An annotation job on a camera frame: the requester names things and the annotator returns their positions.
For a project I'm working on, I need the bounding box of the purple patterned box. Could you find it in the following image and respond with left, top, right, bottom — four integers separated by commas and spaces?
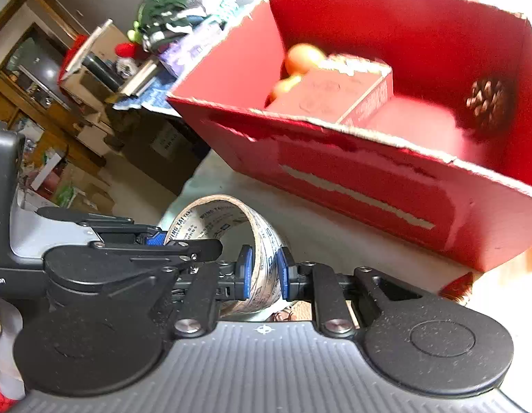
158, 21, 232, 76

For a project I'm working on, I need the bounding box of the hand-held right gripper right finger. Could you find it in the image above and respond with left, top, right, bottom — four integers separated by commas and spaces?
278, 246, 456, 339

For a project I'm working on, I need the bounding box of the printed tape roll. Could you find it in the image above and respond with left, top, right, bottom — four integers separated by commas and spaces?
169, 194, 289, 320

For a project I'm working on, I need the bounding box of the white and red cloth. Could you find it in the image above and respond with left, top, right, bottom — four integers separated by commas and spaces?
0, 297, 26, 413

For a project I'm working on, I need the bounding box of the open brown cardboard box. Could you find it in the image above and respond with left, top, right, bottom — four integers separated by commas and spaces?
57, 19, 159, 100

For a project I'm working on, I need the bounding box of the red gold ornament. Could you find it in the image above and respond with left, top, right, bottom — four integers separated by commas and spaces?
440, 272, 475, 307

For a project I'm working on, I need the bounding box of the brown pine cone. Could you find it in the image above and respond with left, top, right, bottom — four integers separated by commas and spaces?
465, 78, 508, 130

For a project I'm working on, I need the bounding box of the small red patterned box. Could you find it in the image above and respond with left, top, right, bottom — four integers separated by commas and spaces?
264, 54, 393, 127

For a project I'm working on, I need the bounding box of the blue patterned cloth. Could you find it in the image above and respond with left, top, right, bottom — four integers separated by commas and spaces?
105, 69, 181, 115

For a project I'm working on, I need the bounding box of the black storage box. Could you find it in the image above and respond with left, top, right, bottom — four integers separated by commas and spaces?
120, 112, 212, 196

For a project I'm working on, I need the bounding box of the black flask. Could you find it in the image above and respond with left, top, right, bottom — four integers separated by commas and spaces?
82, 53, 121, 87

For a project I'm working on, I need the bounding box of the wooden cabinet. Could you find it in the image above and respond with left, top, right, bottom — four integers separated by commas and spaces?
0, 0, 116, 175

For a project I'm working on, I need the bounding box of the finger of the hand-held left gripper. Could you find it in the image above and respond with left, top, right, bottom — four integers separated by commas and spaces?
89, 240, 224, 264
36, 205, 169, 247

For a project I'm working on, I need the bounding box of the large red cardboard box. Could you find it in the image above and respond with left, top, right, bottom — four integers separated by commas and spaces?
167, 0, 532, 273

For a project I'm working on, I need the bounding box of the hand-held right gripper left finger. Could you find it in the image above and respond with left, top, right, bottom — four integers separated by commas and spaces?
150, 244, 254, 339

